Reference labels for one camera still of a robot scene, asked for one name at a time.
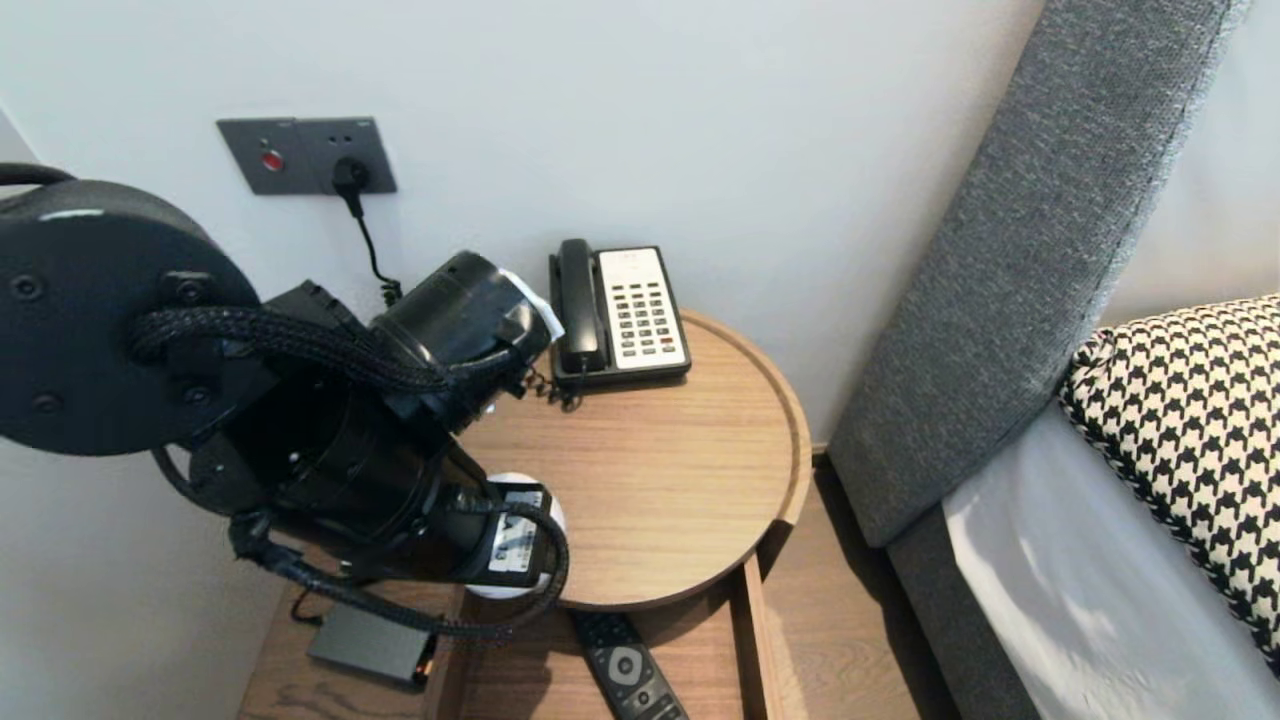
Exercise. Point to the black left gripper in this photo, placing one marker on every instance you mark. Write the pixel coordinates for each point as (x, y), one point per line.
(470, 545)

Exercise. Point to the white round smart speaker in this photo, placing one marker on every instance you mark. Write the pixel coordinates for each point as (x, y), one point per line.
(500, 591)

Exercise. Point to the black TV remote control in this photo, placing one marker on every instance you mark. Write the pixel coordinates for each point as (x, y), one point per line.
(625, 665)

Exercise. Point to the curved wooden table drawer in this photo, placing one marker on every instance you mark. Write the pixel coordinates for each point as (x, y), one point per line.
(700, 660)

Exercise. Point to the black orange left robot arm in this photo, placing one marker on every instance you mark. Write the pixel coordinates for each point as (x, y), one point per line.
(100, 320)

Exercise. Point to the grey power adapter box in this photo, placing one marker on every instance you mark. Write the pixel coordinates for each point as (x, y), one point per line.
(365, 645)

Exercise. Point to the round wooden side table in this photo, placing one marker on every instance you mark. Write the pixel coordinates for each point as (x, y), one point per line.
(660, 480)

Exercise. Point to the black telephone handset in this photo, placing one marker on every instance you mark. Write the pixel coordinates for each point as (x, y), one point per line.
(580, 300)

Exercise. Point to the black and white desk telephone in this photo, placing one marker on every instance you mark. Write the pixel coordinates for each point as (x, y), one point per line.
(645, 310)

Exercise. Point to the black power plug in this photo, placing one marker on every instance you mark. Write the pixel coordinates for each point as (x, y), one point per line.
(350, 177)

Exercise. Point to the white bed sheet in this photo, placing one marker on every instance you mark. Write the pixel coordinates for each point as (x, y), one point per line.
(1080, 600)

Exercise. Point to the grey fabric bed headboard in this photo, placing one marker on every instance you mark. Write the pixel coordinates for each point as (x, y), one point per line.
(1050, 200)

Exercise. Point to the black white houndstooth pillow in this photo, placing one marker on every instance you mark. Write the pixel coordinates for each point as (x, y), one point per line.
(1180, 420)

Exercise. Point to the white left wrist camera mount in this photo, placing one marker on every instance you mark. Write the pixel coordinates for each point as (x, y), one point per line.
(530, 300)

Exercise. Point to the grey wall power socket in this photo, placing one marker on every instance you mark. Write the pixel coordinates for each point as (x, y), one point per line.
(372, 142)

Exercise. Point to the grey wall plate red button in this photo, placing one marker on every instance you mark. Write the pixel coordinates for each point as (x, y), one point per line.
(260, 157)

